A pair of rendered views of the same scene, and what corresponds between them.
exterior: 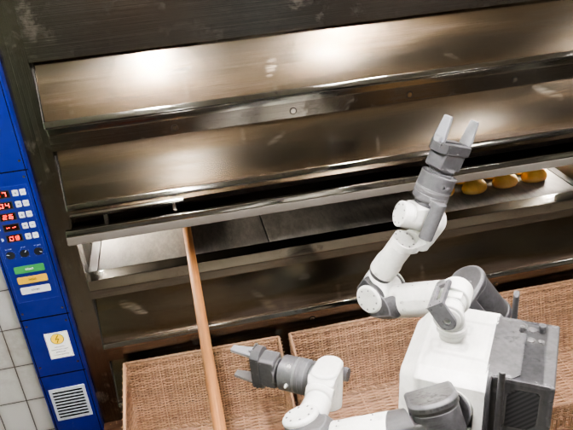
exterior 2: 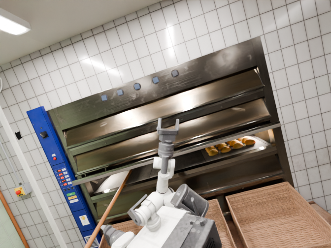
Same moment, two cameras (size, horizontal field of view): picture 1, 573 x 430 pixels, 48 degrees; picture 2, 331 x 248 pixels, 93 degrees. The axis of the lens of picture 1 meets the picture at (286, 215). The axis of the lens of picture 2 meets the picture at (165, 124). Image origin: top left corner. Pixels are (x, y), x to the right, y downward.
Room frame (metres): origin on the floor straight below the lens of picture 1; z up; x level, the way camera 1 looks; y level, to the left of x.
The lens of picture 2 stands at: (0.57, -0.63, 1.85)
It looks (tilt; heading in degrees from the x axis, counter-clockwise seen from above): 8 degrees down; 15
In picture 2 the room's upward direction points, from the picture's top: 18 degrees counter-clockwise
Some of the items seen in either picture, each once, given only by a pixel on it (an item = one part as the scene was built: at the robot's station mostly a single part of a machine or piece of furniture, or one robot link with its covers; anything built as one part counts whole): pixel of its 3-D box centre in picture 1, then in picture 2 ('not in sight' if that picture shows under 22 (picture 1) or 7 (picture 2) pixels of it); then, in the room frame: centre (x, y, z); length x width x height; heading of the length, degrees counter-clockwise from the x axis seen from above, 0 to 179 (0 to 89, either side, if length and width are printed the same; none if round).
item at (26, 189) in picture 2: not in sight; (22, 189); (1.64, 1.25, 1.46); 0.10 x 0.07 x 0.10; 99
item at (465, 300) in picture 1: (453, 307); (149, 210); (1.08, -0.33, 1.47); 0.10 x 0.07 x 0.09; 155
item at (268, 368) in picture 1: (276, 370); (114, 238); (1.25, 0.06, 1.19); 0.12 x 0.10 x 0.13; 65
